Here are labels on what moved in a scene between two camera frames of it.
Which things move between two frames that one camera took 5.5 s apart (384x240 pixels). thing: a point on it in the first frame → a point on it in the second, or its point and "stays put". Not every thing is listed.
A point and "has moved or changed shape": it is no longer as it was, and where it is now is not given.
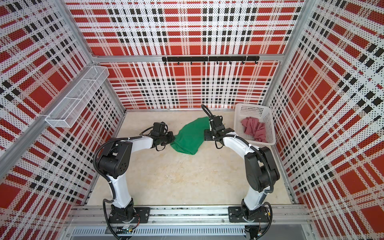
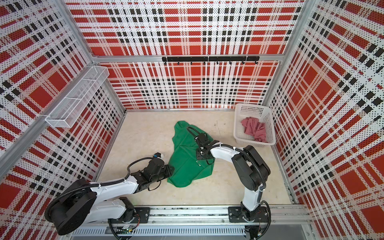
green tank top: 191,136 has moved or changed shape
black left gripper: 172,138 → 168,172
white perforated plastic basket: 255,123 stays put
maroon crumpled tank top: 253,127 stays put
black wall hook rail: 217,59 stays put
